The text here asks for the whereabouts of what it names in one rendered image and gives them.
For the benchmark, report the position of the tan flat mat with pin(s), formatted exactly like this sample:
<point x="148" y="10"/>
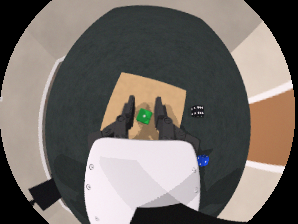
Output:
<point x="145" y="91"/>

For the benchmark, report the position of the green die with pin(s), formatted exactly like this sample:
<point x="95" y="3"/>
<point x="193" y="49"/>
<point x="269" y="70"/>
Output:
<point x="144" y="116"/>

